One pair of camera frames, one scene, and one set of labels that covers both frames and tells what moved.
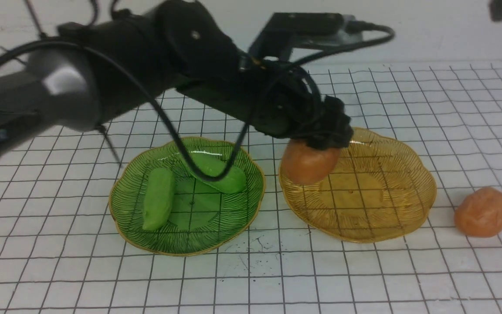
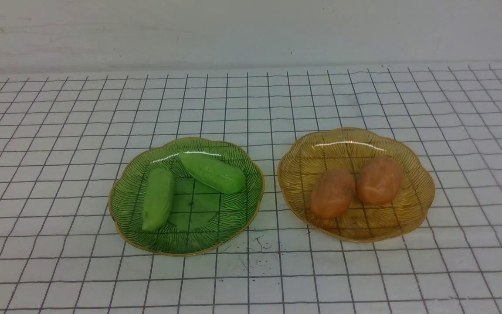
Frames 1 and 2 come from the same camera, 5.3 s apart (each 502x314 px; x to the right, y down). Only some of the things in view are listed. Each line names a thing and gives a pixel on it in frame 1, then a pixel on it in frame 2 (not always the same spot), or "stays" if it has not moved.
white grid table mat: x=45 y=241 stays
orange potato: x=483 y=213 to x=379 y=181
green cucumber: x=234 y=180 stays
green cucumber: x=160 y=184 stays
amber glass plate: x=383 y=187 stays
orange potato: x=302 y=165 to x=331 y=193
